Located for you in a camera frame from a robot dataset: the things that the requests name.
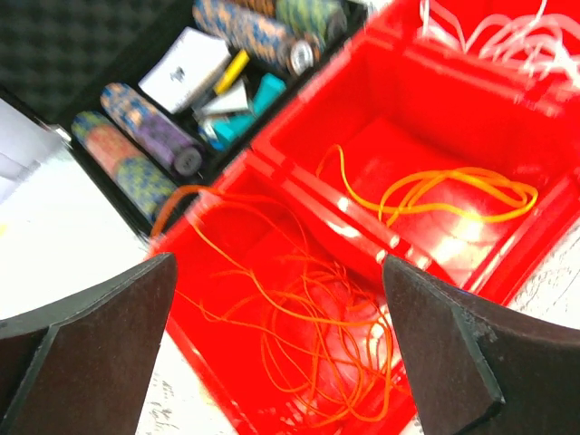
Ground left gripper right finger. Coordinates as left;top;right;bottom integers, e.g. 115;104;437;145
382;256;579;434

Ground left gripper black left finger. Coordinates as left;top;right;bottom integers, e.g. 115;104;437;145
1;254;177;434

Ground single orange cable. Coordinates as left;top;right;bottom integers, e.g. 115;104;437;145
149;185;400;430

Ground single white cable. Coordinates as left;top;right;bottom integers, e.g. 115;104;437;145
419;0;580;87

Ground floral patterned table mat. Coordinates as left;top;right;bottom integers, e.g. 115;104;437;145
1;150;579;434

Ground red plastic compartment tray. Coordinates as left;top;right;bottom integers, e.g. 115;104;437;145
153;1;579;434

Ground black poker chip case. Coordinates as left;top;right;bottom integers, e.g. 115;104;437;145
1;1;368;238

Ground white card deck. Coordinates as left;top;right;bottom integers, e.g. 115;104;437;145
139;27;230;113

